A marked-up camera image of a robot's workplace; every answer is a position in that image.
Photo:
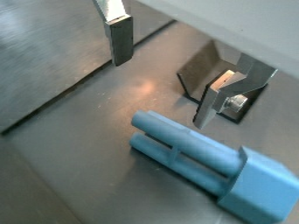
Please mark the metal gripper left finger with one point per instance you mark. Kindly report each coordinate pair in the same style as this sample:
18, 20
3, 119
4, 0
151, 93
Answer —
119, 29

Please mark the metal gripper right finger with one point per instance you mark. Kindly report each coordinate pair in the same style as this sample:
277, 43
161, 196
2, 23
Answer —
225, 92

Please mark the blue three prong object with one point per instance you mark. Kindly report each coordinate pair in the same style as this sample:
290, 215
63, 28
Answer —
254, 186

